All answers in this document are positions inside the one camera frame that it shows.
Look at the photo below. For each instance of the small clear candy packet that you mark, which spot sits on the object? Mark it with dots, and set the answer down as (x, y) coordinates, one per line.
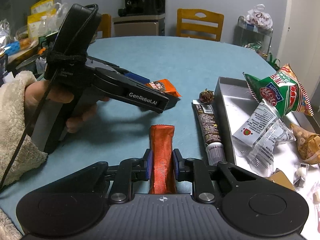
(300, 175)

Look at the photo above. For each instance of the orange snack wrapper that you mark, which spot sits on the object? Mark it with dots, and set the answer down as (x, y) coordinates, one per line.
(165, 86)

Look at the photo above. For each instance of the fuzzy beige sleeve forearm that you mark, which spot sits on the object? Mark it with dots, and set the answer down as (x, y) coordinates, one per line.
(12, 127)

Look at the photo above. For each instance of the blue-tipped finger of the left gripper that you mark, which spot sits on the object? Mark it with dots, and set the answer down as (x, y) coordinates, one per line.
(137, 78)

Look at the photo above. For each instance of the wooden chair left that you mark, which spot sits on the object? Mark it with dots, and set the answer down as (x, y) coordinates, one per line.
(105, 26)

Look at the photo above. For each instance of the brown paper snack bag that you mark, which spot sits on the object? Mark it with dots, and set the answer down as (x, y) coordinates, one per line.
(307, 144)

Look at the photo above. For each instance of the black water dispenser machine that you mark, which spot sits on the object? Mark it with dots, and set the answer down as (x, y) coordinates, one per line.
(140, 18)

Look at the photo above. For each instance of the clear pink snack packet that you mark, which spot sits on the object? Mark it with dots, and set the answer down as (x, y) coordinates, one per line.
(317, 202)

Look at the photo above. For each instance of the orange stick snack pack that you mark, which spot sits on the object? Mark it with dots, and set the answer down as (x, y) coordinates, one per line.
(162, 176)

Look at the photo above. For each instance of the wooden chair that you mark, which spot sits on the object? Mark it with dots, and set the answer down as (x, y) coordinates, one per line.
(200, 24)
(105, 26)

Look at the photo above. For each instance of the white door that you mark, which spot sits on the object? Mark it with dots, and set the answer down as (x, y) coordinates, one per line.
(299, 45)

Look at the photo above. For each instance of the green red chip bag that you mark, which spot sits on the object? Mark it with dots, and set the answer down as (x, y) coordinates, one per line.
(282, 90)

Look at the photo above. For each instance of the white Dove plastic bag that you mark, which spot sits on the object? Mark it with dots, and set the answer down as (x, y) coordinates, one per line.
(259, 18)

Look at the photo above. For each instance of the green shopping bag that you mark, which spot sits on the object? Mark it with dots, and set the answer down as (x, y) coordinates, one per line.
(273, 62)

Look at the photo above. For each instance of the brown chocolate bar tube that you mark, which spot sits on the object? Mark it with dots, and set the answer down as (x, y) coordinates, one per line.
(210, 132)

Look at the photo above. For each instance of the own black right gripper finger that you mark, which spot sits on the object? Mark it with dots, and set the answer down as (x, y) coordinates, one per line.
(196, 172)

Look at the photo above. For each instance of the person's left hand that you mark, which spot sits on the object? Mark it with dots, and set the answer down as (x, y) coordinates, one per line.
(33, 94)

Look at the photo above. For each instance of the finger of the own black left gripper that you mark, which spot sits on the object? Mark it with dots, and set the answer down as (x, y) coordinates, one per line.
(126, 173)

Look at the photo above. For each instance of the clear newspaper print snack bag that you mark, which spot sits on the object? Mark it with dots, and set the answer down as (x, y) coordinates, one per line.
(259, 135)

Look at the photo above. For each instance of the wooden chair far middle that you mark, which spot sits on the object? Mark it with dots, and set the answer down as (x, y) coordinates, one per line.
(200, 24)

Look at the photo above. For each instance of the yellow snack bags pile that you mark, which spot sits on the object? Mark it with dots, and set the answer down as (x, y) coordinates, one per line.
(46, 18)

